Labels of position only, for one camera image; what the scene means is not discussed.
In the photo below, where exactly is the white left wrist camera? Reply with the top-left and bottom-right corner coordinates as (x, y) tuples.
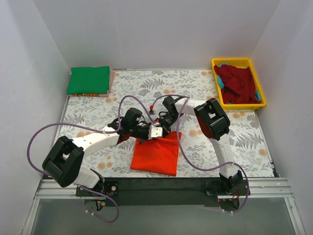
(148, 125), (163, 140)

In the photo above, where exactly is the aluminium frame rail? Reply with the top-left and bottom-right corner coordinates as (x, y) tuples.
(22, 177), (305, 235)

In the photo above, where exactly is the folded pink t shirt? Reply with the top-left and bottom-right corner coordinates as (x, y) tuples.
(70, 69), (115, 97)

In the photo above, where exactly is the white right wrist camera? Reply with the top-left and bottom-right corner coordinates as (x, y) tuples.
(149, 105), (157, 117)

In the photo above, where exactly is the yellow plastic bin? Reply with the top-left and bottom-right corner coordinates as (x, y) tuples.
(212, 57), (267, 110)

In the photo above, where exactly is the dark red t shirt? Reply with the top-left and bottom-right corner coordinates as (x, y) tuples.
(214, 65), (257, 104)

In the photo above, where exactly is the folded green t shirt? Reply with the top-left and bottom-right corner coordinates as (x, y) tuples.
(67, 66), (111, 95)

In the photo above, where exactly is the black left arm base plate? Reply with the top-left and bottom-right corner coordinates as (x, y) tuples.
(75, 181), (119, 197)

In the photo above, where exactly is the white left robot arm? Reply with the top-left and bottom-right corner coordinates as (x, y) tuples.
(42, 108), (151, 196)

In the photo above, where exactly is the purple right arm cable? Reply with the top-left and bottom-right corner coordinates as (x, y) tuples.
(150, 94), (250, 214)

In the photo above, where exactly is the orange t shirt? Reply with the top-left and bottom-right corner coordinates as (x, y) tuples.
(130, 131), (182, 176)

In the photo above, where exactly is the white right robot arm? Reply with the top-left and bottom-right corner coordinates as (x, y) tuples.
(158, 95), (243, 195)

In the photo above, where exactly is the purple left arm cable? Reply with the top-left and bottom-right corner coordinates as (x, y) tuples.
(26, 95), (159, 223)

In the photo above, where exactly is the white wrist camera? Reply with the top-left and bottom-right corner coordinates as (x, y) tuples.
(148, 125), (163, 140)
(149, 105), (157, 117)

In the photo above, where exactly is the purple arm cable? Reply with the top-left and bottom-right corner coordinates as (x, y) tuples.
(26, 95), (159, 223)
(150, 94), (250, 214)

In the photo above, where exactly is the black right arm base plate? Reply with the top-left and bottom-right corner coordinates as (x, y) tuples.
(201, 178), (250, 196)

